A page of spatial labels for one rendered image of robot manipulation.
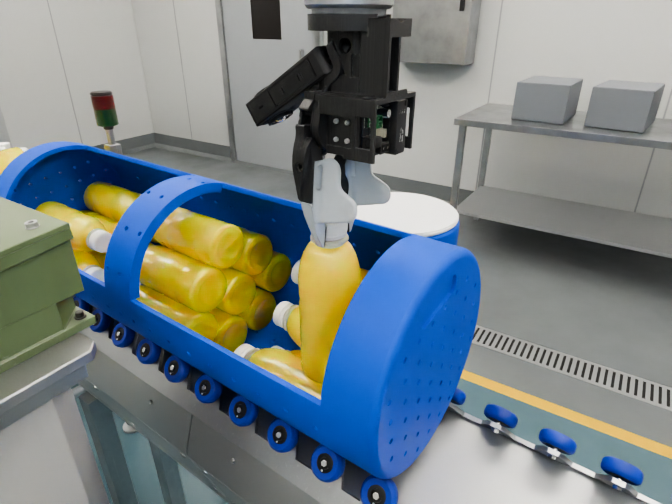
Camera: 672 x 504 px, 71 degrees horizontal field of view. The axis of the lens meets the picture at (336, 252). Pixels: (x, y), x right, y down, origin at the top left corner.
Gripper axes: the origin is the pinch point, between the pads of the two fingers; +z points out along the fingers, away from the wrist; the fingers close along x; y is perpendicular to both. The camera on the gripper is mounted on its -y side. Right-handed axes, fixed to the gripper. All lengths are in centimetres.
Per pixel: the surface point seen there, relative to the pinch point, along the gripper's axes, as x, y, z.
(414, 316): -1.5, 11.4, 6.1
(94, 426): -3, -71, 71
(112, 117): 43, -115, 8
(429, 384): 4.7, 11.3, 19.2
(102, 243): 0, -51, 17
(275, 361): -2.9, -6.4, 19.4
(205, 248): 1.8, -23.7, 10.3
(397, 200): 66, -27, 22
